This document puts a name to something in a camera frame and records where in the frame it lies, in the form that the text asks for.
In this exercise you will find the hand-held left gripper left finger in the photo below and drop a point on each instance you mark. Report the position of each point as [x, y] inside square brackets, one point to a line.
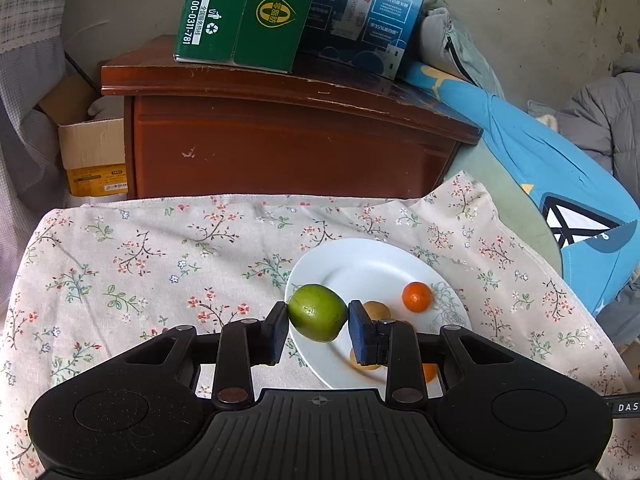
[277, 334]

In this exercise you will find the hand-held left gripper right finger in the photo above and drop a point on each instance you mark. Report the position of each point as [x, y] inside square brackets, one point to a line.
[358, 334]

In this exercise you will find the large green jujube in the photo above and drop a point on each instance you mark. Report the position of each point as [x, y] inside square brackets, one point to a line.
[318, 312]

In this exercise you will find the white plate with flower drawing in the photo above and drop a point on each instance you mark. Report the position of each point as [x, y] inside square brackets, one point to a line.
[370, 270]

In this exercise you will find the small orange tangerine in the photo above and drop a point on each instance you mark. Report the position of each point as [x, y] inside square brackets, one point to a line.
[417, 296]

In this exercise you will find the floral tablecloth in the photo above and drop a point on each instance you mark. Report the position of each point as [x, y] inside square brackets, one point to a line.
[150, 245]

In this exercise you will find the brown wooden nightstand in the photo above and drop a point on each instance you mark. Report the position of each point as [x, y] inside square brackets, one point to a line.
[280, 145]

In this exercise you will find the pale green pillow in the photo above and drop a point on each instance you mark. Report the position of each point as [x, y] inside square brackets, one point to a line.
[500, 195]

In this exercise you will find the blue printed quilt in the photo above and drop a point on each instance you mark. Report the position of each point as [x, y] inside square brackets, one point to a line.
[550, 160]

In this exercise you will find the brown cardboard box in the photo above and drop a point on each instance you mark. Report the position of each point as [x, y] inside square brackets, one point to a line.
[92, 155]

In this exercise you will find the white bag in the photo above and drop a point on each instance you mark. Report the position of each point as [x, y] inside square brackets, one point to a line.
[106, 108]

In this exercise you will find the grey padded jacket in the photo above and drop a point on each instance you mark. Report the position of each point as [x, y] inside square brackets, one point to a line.
[600, 120]

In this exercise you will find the light grey jacket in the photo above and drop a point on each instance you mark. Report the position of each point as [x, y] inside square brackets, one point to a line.
[455, 45]

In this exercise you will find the blue cardboard carton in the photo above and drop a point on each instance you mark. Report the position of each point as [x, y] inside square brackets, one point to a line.
[365, 15]

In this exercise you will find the green cardboard carton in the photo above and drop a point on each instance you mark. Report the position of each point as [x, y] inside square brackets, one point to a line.
[235, 15]

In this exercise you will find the grey checked curtain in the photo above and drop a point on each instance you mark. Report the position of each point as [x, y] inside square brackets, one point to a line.
[25, 85]

